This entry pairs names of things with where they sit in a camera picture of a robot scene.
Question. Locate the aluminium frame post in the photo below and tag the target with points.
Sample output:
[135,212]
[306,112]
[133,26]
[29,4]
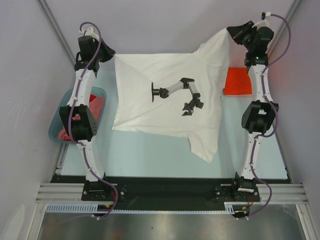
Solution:
[49,16]
[293,9]

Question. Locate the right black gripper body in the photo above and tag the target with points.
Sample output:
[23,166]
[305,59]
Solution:
[246,36]

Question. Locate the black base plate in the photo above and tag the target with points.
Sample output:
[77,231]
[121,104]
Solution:
[157,192]

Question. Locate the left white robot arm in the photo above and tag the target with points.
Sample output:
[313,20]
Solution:
[77,118]

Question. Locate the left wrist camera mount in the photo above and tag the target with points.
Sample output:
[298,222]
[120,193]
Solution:
[90,31]

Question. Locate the right aluminium frame post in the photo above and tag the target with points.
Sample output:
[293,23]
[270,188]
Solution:
[293,9]

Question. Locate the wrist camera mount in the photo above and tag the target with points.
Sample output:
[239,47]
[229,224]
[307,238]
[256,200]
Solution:
[90,31]
[265,21]

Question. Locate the folded orange t shirt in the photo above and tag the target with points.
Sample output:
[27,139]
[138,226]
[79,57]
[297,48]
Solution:
[238,83]

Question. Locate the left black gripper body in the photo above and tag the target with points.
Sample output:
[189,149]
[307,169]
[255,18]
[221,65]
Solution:
[105,55]

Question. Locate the grey slotted cable duct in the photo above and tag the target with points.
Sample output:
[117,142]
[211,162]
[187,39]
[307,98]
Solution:
[103,208]

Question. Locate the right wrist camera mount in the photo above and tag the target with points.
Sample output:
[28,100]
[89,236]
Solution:
[265,21]

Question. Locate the left aluminium frame post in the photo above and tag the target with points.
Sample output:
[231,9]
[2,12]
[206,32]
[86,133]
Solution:
[49,16]

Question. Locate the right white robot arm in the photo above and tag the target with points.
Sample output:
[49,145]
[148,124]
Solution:
[260,114]

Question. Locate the blue plastic basket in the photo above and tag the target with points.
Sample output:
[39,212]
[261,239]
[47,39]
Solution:
[57,122]

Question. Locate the white printed t shirt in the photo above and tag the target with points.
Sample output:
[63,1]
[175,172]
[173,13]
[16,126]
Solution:
[175,94]

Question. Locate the pink t shirt in basket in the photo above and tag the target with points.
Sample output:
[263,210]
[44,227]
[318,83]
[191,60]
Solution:
[95,107]

